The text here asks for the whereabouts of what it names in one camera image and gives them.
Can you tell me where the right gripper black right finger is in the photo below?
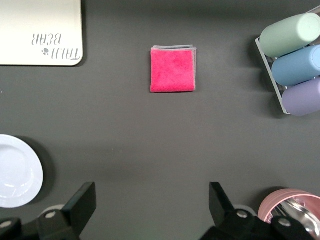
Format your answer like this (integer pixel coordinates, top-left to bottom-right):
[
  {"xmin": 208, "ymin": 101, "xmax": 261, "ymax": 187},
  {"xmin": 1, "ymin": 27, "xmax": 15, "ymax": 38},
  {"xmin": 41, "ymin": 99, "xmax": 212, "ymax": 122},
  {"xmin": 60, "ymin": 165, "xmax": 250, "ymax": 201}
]
[{"xmin": 201, "ymin": 181, "xmax": 276, "ymax": 240}]

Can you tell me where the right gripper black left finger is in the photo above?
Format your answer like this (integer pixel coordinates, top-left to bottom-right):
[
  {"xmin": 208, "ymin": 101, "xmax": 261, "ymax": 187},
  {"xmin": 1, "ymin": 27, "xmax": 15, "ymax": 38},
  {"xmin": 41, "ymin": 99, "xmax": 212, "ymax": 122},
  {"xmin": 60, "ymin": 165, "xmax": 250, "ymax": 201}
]
[{"xmin": 36, "ymin": 181, "xmax": 97, "ymax": 240}]

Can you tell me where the white round plate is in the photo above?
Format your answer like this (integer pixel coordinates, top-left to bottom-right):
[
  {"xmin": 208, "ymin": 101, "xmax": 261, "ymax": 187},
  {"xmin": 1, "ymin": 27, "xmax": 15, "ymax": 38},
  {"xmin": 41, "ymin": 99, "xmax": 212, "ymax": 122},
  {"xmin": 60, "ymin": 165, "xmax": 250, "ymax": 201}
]
[{"xmin": 0, "ymin": 134, "xmax": 45, "ymax": 209}]

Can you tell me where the pink ribbed bowl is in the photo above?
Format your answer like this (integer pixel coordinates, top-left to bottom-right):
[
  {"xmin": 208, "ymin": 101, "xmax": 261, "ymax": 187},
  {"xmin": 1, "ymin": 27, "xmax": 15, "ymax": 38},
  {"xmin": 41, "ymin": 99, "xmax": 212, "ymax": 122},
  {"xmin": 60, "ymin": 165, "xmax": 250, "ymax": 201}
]
[{"xmin": 257, "ymin": 188, "xmax": 320, "ymax": 240}]

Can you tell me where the metal scoop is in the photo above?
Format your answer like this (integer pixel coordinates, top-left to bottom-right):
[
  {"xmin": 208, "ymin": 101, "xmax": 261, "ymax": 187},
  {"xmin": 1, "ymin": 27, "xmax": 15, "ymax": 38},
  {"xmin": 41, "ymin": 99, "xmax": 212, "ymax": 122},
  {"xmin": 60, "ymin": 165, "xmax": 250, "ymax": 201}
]
[{"xmin": 271, "ymin": 197, "xmax": 320, "ymax": 240}]

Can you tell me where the pale purple cup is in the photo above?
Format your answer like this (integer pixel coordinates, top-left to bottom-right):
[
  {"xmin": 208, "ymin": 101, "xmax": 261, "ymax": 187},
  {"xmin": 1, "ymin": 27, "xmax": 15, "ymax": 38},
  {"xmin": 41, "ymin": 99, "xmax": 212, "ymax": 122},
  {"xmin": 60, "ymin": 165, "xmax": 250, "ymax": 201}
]
[{"xmin": 281, "ymin": 77, "xmax": 320, "ymax": 117}]

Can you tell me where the pink folded cloth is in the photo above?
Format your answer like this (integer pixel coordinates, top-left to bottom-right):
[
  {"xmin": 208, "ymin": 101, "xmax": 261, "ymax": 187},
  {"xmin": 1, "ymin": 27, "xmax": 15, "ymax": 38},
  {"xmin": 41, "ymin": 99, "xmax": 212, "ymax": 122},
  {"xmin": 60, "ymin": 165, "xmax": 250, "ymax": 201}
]
[{"xmin": 149, "ymin": 44, "xmax": 198, "ymax": 94}]

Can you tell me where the pale blue cup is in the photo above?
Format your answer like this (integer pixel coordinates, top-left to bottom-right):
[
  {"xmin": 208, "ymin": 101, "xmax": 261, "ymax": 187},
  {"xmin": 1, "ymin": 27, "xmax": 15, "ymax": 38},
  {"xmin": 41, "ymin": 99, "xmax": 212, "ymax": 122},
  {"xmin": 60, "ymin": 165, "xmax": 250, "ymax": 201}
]
[{"xmin": 271, "ymin": 44, "xmax": 320, "ymax": 87}]

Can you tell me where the pale green cup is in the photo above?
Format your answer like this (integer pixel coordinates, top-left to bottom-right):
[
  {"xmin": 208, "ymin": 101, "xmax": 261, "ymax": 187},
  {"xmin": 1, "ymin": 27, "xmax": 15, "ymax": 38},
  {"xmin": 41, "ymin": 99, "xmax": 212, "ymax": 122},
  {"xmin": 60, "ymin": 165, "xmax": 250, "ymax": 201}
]
[{"xmin": 259, "ymin": 12, "xmax": 320, "ymax": 58}]

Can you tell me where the cream tray with bear print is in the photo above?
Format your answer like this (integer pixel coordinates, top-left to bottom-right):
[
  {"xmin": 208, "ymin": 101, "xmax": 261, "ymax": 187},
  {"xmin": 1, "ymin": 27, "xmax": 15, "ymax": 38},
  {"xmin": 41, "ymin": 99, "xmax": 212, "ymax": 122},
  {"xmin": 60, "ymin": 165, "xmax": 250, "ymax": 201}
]
[{"xmin": 0, "ymin": 0, "xmax": 84, "ymax": 67}]

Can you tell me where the white wire cup rack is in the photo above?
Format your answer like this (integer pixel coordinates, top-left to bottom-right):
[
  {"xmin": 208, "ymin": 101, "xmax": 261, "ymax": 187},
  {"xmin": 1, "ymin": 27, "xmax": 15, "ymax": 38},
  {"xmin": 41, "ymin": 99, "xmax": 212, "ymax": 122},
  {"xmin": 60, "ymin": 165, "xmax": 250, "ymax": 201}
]
[{"xmin": 254, "ymin": 4, "xmax": 320, "ymax": 116}]

